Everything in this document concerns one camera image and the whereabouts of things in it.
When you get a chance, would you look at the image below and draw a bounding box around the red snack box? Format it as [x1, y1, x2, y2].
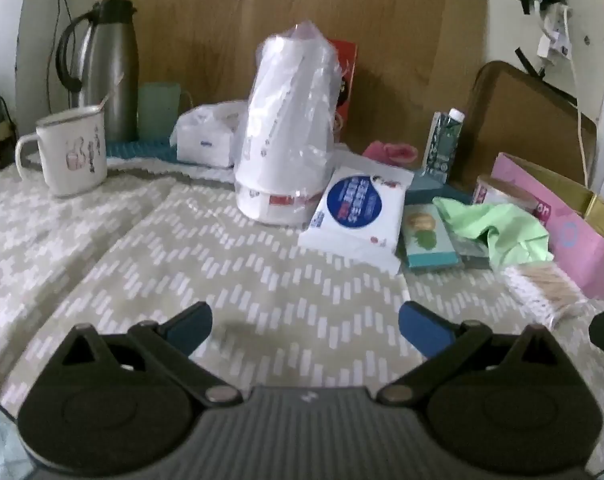
[327, 38, 359, 143]

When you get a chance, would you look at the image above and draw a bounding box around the bagged stack of paper cups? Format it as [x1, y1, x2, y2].
[233, 20, 343, 225]

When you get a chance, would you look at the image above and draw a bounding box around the white power cable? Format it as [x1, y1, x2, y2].
[562, 5, 590, 188]

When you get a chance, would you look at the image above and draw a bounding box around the blue glasses case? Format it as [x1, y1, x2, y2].
[411, 170, 475, 206]

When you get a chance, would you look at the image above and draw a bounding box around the pink cardboard box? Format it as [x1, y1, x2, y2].
[491, 152, 604, 301]

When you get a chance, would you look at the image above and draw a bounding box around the brown tray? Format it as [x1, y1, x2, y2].
[449, 60, 599, 201]

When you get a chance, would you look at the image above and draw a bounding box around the wooden board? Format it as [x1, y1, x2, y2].
[103, 0, 489, 191]

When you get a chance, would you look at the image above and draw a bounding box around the white power strip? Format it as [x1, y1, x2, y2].
[537, 5, 573, 66]

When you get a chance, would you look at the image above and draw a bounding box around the beige zigzag tablecloth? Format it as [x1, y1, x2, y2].
[0, 155, 604, 441]

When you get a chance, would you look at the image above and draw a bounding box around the round white snack can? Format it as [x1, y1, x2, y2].
[471, 175, 525, 207]

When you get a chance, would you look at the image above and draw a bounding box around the pink fuzzy cloth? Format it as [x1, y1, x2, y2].
[363, 141, 419, 163]

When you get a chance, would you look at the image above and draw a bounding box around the cotton swab pack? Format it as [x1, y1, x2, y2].
[502, 262, 588, 328]

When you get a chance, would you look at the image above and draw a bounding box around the green patterned drink carton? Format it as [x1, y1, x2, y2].
[422, 108, 465, 183]

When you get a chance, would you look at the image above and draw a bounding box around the green plastic cup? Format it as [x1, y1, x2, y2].
[138, 82, 183, 142]

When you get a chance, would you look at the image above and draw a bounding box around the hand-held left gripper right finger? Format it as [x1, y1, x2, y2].
[377, 301, 565, 406]

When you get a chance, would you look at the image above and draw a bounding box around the white enamel mug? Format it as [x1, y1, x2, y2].
[15, 106, 108, 197]

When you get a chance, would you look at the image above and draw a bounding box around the white wet wipes pack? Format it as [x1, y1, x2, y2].
[298, 164, 415, 275]

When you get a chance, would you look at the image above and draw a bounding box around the steel thermos jug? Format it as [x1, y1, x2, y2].
[56, 0, 140, 142]

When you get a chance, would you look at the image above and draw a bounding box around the white tissue pack in bag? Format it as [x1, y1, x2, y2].
[171, 101, 247, 167]

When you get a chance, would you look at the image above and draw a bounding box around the small teal box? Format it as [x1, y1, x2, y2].
[401, 202, 464, 272]

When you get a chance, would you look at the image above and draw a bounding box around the light green cloth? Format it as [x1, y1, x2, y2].
[432, 196, 554, 267]

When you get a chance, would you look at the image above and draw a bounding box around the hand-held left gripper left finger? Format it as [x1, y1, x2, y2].
[62, 301, 243, 406]

